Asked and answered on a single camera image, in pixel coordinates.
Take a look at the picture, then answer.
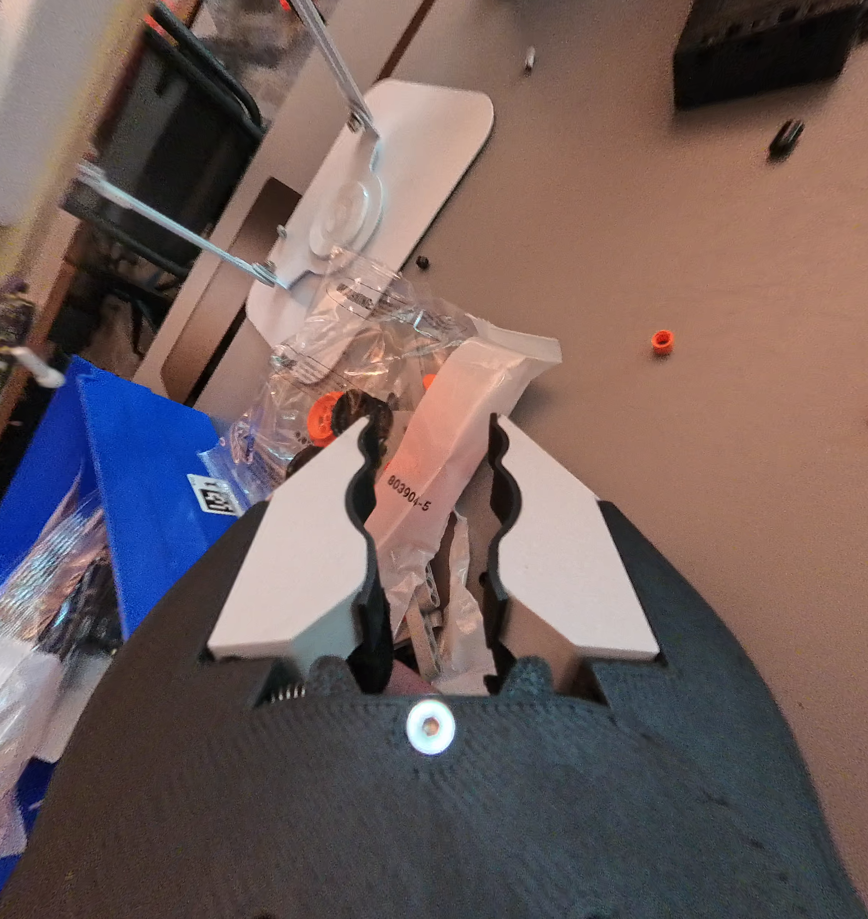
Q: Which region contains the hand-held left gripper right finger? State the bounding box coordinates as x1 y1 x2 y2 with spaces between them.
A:
479 413 662 694

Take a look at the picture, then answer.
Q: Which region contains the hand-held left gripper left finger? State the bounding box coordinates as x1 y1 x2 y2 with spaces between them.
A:
206 416 395 694

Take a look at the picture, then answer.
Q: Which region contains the white label parts bag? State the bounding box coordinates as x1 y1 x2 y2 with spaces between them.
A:
366 316 563 694

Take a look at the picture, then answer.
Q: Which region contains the long blue plastic bin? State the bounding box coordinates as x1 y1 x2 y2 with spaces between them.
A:
0 355 245 919

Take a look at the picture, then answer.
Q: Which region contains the large clear warning bag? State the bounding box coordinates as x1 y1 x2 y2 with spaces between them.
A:
229 247 478 504

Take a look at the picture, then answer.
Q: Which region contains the clear plastic bag bundle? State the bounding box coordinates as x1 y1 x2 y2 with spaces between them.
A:
0 488 122 859

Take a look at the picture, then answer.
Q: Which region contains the white booklet stand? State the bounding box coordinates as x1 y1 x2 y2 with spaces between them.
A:
0 0 496 389

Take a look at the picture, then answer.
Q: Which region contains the black office chair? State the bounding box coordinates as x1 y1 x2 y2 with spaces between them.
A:
59 0 268 277

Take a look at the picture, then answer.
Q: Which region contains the black perforated building plate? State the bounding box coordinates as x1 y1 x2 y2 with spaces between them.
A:
674 0 868 110

